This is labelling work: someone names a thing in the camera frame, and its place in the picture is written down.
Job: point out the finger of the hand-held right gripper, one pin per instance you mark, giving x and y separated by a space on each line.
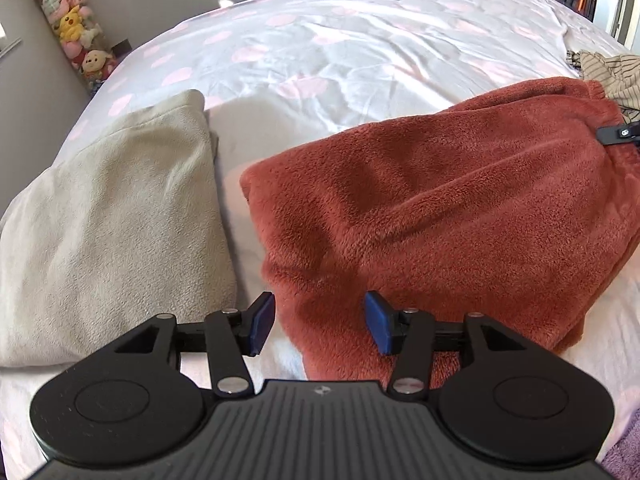
620 133

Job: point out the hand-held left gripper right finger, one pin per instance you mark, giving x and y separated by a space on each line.
377 324

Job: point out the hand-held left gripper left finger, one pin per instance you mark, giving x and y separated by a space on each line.
262 324

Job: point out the rust red fleece garment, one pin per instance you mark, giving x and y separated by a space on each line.
440 210

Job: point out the beige striped garment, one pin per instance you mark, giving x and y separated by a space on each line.
617 77

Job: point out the beige fleece garment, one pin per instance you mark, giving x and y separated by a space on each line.
115 225

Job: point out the purple cloth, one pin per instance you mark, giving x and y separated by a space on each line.
625 452

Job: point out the bed with pink dotted sheet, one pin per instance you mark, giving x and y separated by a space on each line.
340 45

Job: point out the tube of plush toys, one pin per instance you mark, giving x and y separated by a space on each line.
70 25

